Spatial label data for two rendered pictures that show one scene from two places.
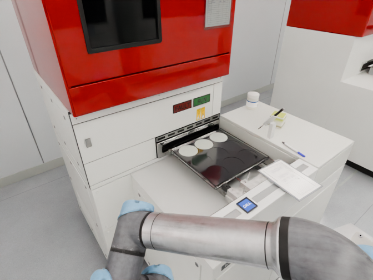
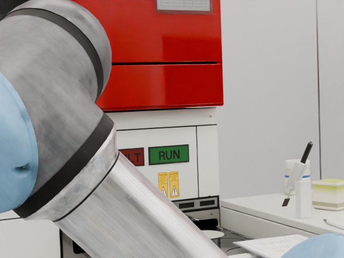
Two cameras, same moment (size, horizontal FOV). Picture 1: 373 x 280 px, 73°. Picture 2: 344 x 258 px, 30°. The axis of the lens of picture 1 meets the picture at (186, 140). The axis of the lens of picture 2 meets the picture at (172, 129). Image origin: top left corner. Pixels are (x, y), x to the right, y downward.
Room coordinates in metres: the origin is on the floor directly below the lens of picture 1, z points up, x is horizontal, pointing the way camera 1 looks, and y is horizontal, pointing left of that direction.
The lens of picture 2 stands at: (-0.39, -0.46, 1.26)
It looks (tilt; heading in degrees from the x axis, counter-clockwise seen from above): 3 degrees down; 13
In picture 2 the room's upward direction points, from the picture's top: 2 degrees counter-clockwise
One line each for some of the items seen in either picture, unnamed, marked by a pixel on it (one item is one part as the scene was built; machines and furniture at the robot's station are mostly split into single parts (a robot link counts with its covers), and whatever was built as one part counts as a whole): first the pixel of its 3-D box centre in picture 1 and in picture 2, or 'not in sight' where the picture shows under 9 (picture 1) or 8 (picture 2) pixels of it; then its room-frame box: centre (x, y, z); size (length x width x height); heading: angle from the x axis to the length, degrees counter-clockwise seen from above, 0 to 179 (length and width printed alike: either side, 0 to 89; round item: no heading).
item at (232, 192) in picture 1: (236, 195); not in sight; (0.76, -0.21, 0.89); 0.08 x 0.03 x 0.03; 37
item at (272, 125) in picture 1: (270, 124); (298, 188); (1.11, -0.42, 1.03); 0.06 x 0.04 x 0.13; 37
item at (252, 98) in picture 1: (252, 100); (297, 176); (1.45, -0.41, 1.01); 0.07 x 0.07 x 0.10
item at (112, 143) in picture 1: (161, 126); (74, 193); (1.11, 0.13, 1.02); 0.82 x 0.03 x 0.40; 127
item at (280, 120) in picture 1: (277, 119); (332, 194); (1.23, -0.50, 1.00); 0.07 x 0.07 x 0.07; 55
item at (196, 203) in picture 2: (190, 126); (143, 210); (1.21, -0.02, 0.96); 0.44 x 0.01 x 0.02; 127
